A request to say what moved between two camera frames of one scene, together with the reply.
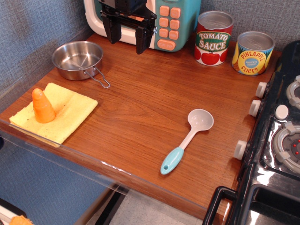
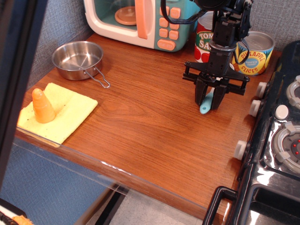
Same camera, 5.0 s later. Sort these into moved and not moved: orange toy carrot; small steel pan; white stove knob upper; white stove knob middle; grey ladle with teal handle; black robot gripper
Moved: grey ladle with teal handle; black robot gripper
Not moved: small steel pan; white stove knob middle; white stove knob upper; orange toy carrot
